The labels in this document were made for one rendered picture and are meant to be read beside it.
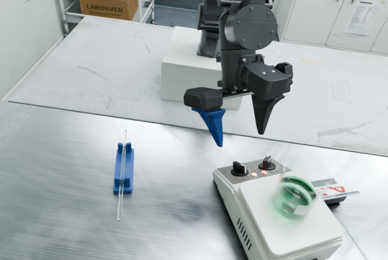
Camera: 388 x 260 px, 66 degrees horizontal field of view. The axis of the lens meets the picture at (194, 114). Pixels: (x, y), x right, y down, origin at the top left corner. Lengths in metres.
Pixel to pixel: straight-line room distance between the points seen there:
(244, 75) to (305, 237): 0.24
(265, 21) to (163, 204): 0.35
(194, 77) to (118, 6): 1.94
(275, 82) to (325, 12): 2.54
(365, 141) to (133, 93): 0.57
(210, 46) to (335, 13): 2.35
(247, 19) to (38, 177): 0.46
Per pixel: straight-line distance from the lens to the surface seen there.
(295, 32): 2.99
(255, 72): 0.45
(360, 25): 3.11
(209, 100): 0.44
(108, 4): 2.61
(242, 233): 0.51
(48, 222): 0.57
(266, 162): 0.56
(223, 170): 0.57
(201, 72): 0.69
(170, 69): 0.70
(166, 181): 0.59
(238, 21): 0.40
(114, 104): 0.75
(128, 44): 0.98
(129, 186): 0.57
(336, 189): 0.64
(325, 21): 3.00
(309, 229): 0.49
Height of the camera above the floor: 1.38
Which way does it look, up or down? 42 degrees down
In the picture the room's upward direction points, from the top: 7 degrees clockwise
